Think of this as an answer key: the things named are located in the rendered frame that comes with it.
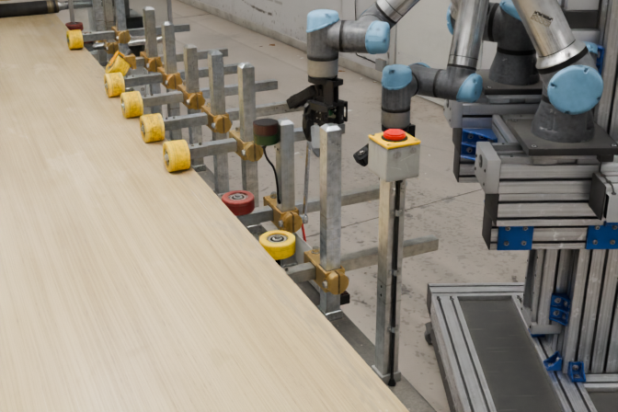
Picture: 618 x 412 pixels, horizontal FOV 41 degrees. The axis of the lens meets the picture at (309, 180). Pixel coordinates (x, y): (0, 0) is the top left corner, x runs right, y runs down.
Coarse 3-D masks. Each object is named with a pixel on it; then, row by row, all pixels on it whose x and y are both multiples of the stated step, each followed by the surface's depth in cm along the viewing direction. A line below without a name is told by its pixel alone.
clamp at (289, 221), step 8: (264, 200) 211; (272, 200) 208; (272, 208) 206; (296, 208) 204; (280, 216) 202; (288, 216) 201; (296, 216) 201; (280, 224) 201; (288, 224) 201; (296, 224) 202
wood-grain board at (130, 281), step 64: (0, 64) 323; (64, 64) 322; (0, 128) 253; (64, 128) 252; (128, 128) 252; (0, 192) 207; (64, 192) 207; (128, 192) 206; (192, 192) 206; (0, 256) 176; (64, 256) 175; (128, 256) 175; (192, 256) 175; (256, 256) 175; (0, 320) 152; (64, 320) 152; (128, 320) 152; (192, 320) 152; (256, 320) 152; (320, 320) 151; (0, 384) 134; (64, 384) 134; (128, 384) 134; (192, 384) 134; (256, 384) 134; (320, 384) 134; (384, 384) 134
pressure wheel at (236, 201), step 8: (232, 192) 204; (240, 192) 204; (248, 192) 204; (224, 200) 200; (232, 200) 200; (240, 200) 200; (248, 200) 200; (232, 208) 199; (240, 208) 199; (248, 208) 200
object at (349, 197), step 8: (344, 192) 215; (352, 192) 215; (360, 192) 216; (368, 192) 217; (376, 192) 218; (296, 200) 211; (312, 200) 211; (344, 200) 214; (352, 200) 215; (360, 200) 217; (368, 200) 218; (256, 208) 207; (264, 208) 207; (312, 208) 211; (240, 216) 203; (248, 216) 204; (256, 216) 205; (264, 216) 206; (272, 216) 207; (248, 224) 204
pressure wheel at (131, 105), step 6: (120, 96) 260; (126, 96) 257; (132, 96) 258; (138, 96) 258; (120, 102) 262; (126, 102) 256; (132, 102) 257; (138, 102) 258; (126, 108) 256; (132, 108) 257; (138, 108) 258; (126, 114) 258; (132, 114) 259; (138, 114) 260
